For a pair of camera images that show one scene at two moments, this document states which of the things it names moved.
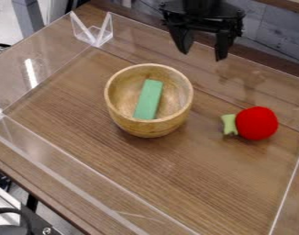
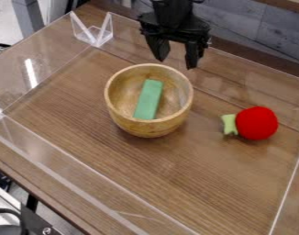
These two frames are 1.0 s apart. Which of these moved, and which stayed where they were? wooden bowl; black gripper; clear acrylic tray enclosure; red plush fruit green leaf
Moved: black gripper
Stayed: wooden bowl; red plush fruit green leaf; clear acrylic tray enclosure
